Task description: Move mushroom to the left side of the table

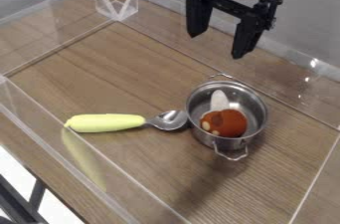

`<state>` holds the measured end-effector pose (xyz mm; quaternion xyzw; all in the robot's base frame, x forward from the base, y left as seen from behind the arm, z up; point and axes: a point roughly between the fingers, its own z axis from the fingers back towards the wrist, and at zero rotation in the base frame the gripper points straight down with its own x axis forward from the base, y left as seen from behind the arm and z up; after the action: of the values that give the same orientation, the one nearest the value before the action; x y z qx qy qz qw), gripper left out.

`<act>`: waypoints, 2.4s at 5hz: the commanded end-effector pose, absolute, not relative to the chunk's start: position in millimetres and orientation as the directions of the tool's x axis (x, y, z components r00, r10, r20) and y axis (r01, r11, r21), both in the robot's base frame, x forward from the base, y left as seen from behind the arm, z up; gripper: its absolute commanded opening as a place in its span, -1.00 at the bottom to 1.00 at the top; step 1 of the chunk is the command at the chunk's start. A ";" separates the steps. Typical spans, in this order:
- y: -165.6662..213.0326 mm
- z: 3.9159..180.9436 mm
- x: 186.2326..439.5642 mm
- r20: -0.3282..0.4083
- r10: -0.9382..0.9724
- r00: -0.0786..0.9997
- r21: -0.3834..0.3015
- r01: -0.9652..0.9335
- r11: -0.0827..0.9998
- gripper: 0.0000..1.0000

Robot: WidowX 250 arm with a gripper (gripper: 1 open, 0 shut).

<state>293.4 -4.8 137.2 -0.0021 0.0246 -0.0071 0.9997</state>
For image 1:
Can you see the spoon with yellow handle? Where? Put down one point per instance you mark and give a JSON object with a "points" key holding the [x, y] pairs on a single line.
{"points": [[91, 123]]}

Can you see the clear acrylic enclosure wall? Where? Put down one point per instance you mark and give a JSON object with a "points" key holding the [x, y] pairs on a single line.
{"points": [[69, 61]]}

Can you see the black metal table leg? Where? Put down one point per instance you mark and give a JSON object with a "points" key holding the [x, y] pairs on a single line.
{"points": [[20, 209]]}

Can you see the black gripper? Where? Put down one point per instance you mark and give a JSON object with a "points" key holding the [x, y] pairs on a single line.
{"points": [[256, 15]]}

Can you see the red toy mushroom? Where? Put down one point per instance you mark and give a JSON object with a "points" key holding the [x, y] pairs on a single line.
{"points": [[223, 121]]}

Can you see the clear acrylic corner bracket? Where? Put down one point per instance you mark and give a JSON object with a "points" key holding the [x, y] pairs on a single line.
{"points": [[117, 10]]}

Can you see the small steel pot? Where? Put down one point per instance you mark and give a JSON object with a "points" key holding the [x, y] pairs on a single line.
{"points": [[244, 100]]}

